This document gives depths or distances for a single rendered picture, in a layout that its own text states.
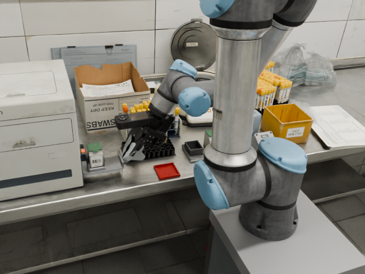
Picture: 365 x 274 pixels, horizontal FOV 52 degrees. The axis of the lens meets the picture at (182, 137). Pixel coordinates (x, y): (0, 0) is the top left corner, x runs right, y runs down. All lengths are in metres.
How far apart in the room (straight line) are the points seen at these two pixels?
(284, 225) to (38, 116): 0.67
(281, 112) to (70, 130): 0.82
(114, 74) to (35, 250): 0.85
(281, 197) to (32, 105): 0.64
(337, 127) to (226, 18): 1.01
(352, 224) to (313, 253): 1.59
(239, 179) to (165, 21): 1.02
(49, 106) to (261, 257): 0.64
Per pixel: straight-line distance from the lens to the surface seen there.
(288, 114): 1.53
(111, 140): 1.36
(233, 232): 0.98
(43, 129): 1.04
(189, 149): 1.26
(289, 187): 0.90
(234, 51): 0.71
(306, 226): 1.05
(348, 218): 2.61
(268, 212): 0.95
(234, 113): 0.75
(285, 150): 0.89
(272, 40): 0.86
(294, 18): 0.80
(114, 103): 1.36
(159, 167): 1.23
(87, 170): 1.16
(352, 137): 1.57
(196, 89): 0.97
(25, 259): 1.83
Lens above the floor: 1.62
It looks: 32 degrees down
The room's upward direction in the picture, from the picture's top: 4 degrees clockwise
